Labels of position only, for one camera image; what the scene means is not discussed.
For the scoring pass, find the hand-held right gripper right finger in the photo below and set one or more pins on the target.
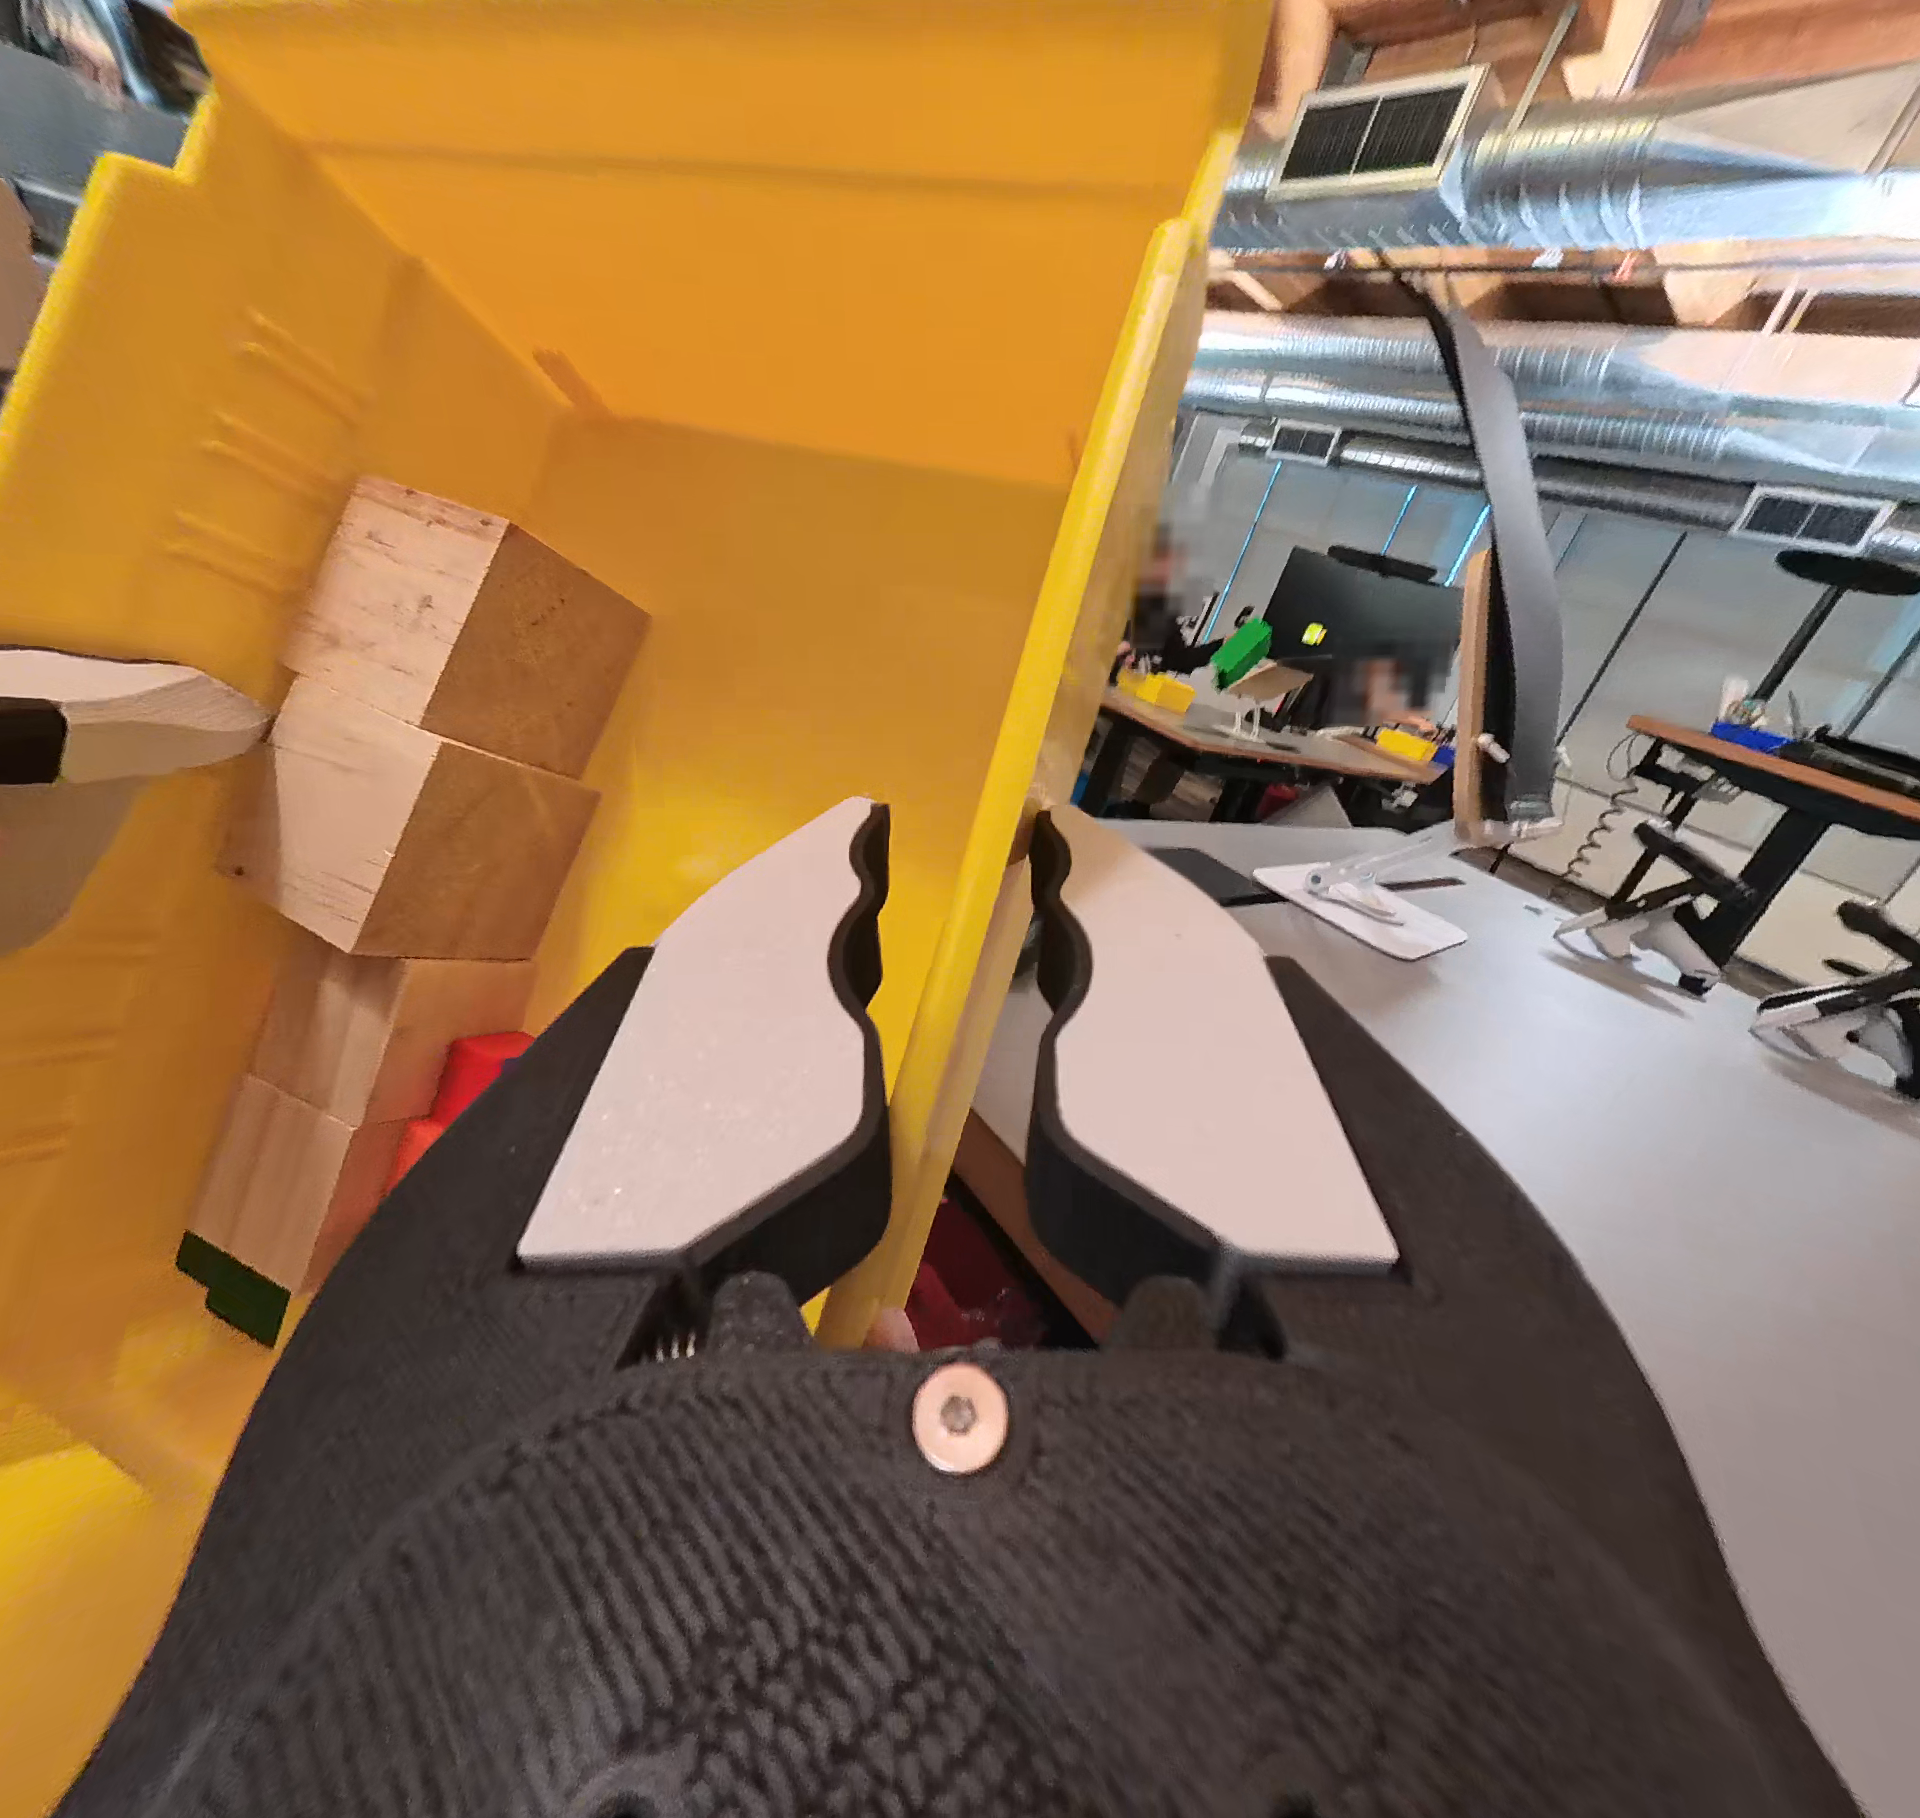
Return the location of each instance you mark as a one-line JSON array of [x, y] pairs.
[[1201, 1084]]

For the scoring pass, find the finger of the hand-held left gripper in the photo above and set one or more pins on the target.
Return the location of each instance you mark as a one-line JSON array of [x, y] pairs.
[[136, 714]]

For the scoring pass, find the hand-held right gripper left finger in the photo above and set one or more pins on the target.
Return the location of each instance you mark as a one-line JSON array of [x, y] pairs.
[[721, 1068]]

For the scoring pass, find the red cube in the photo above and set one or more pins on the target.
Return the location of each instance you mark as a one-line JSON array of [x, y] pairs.
[[418, 1150], [485, 1070]]

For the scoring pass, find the wooden cube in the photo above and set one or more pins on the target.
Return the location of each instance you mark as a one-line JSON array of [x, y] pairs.
[[437, 604], [376, 1022], [295, 1183], [406, 842]]

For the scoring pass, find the dark red box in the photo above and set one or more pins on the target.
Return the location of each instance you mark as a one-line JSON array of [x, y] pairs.
[[974, 1287]]

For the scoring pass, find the green cube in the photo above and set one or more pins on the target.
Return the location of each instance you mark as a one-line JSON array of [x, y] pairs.
[[234, 1287]]

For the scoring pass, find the yellow plastic box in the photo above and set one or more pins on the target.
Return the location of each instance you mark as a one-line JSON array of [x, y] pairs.
[[750, 274]]

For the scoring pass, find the black mat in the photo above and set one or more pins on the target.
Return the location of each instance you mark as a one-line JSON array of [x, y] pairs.
[[1216, 876]]

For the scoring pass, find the white stand base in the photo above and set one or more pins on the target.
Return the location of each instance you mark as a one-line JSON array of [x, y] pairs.
[[1358, 895]]

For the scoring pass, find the yellow bin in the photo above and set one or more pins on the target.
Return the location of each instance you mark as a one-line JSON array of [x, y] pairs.
[[1411, 746], [1154, 690]]

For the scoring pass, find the wooden laptop stand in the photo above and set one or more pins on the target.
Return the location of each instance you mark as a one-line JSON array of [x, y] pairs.
[[1276, 690]]

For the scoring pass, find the green bin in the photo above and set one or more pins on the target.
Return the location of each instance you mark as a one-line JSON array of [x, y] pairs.
[[1243, 652]]

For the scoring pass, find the upright wooden panel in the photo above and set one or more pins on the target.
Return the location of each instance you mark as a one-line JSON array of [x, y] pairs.
[[1477, 693]]

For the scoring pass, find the black and white device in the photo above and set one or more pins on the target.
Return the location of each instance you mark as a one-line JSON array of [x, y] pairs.
[[1666, 903], [1855, 1009]]

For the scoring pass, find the black monitor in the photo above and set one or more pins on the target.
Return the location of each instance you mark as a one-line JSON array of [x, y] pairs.
[[1367, 610]]

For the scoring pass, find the blue bin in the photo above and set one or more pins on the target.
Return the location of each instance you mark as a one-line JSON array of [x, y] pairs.
[[1740, 736]]

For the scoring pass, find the small vent grille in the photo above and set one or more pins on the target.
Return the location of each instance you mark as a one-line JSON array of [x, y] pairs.
[[1816, 518], [1304, 444]]

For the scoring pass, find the wooden desk with black legs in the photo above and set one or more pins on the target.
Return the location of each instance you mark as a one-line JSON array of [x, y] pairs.
[[1784, 784]]

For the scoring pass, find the large vent grille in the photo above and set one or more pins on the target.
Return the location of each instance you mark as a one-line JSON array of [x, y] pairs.
[[1373, 131]]

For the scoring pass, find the silver air duct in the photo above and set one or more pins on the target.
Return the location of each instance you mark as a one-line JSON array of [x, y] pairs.
[[1637, 482], [1651, 377], [1651, 176]]

